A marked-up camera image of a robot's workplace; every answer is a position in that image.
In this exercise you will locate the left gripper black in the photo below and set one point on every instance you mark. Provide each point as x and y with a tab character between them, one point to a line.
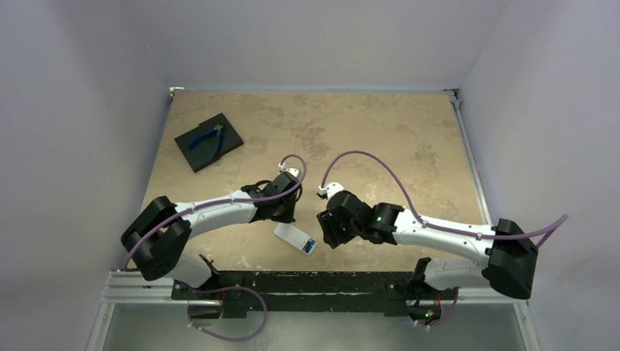
287	217

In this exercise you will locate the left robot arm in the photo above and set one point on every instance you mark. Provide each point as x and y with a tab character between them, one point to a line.
156	240

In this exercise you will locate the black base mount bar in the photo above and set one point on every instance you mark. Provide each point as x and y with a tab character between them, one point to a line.
391	293

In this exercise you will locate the blue battery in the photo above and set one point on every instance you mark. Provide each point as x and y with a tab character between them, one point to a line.
308	246

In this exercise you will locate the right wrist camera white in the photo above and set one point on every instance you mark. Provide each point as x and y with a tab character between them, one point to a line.
331	189

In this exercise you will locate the white remote control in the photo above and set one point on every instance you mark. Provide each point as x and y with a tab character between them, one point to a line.
295	237

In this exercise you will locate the black square pad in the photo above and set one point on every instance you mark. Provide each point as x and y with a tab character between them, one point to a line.
200	157

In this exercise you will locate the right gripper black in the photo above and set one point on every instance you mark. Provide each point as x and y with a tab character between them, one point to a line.
330	228

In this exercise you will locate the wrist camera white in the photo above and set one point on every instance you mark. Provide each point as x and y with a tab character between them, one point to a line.
331	189
292	171

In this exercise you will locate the blue handled pliers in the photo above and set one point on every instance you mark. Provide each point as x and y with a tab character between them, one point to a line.
217	132

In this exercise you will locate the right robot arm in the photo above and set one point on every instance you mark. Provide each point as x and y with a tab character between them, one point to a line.
495	256

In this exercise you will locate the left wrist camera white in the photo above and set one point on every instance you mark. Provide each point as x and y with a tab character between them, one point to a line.
292	171

